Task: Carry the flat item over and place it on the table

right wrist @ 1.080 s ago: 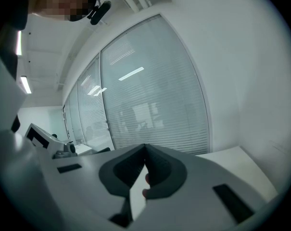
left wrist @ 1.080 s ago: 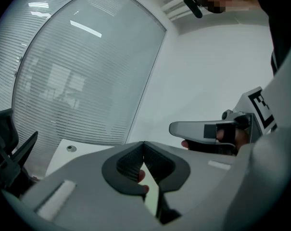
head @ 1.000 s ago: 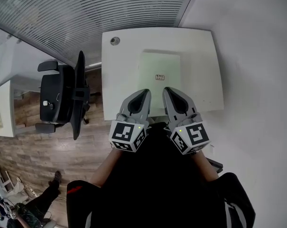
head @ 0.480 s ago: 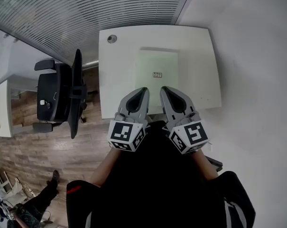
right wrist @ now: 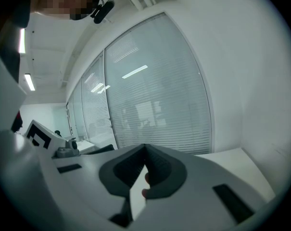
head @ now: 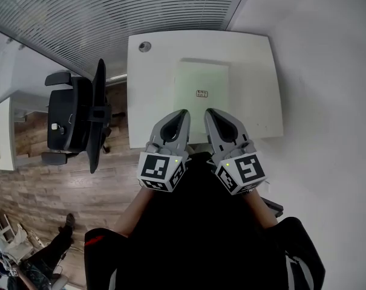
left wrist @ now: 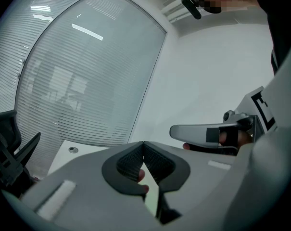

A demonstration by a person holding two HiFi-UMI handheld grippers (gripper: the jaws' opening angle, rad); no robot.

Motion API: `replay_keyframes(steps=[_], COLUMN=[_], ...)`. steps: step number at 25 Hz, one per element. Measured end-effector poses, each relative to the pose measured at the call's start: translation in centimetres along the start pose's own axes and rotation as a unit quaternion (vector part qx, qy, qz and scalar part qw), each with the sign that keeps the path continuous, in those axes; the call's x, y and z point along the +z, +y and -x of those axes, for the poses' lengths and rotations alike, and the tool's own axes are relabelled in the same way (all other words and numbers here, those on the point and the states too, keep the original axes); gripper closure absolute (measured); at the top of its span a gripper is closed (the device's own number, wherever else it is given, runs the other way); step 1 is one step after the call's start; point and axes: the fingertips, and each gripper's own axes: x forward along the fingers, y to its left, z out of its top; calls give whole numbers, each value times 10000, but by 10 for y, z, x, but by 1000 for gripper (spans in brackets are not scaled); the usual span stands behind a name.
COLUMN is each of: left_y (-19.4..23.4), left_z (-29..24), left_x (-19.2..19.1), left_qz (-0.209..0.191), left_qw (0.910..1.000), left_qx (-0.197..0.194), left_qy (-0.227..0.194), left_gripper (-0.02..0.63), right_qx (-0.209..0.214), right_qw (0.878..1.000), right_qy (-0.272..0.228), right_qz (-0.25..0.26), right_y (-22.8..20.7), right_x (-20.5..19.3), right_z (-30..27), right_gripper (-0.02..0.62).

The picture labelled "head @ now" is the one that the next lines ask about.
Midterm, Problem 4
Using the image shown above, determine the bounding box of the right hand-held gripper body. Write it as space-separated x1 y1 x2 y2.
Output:
211 136 269 196

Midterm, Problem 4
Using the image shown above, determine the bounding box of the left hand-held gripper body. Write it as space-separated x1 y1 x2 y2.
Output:
137 135 190 193

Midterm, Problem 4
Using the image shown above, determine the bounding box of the white item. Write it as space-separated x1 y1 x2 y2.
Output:
172 57 230 145

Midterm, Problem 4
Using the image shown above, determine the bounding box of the person's left forearm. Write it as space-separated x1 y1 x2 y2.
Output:
113 187 155 239

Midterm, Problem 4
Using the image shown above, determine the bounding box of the person's right forearm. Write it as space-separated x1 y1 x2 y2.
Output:
245 190 279 230

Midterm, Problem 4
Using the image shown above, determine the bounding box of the white table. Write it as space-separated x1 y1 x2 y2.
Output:
127 30 284 149

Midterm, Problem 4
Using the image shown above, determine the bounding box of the person's black clothing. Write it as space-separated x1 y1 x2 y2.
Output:
83 152 326 290

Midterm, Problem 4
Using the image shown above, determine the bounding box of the black office chair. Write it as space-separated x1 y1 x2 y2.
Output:
41 58 113 175

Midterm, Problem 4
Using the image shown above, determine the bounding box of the white power strip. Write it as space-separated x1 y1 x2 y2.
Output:
27 233 45 248

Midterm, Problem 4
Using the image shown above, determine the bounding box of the white bag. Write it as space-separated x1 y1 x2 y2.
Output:
5 223 30 254

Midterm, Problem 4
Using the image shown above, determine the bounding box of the white side desk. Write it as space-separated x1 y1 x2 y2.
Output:
0 96 18 172

